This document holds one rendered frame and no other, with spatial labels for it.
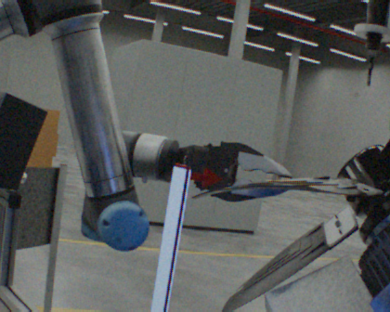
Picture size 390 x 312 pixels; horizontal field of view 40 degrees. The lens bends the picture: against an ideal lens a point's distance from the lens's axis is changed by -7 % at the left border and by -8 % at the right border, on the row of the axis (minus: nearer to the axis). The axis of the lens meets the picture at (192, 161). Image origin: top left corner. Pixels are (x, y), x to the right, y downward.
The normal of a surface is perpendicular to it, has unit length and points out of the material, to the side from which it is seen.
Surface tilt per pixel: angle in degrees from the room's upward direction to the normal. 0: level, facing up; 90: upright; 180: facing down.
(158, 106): 90
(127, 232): 90
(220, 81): 90
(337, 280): 55
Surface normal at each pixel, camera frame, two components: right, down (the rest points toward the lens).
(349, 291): -0.14, -0.56
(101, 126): 0.41, 0.08
